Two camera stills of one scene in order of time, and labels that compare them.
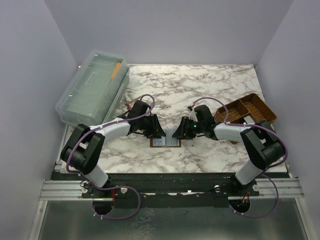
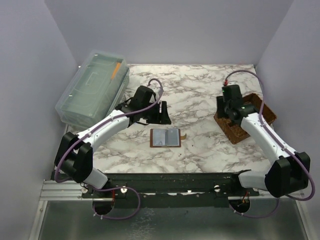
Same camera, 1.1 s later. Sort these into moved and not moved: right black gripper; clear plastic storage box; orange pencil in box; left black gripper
Moved: right black gripper; left black gripper
Not moved: clear plastic storage box; orange pencil in box
